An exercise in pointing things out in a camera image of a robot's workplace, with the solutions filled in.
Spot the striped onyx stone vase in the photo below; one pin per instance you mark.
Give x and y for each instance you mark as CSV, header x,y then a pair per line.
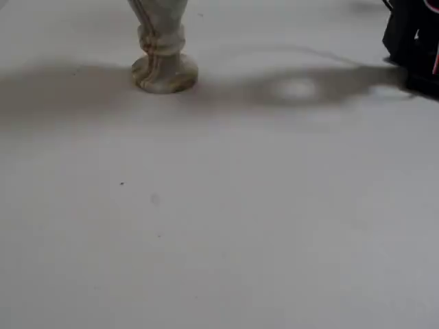
x,y
164,68

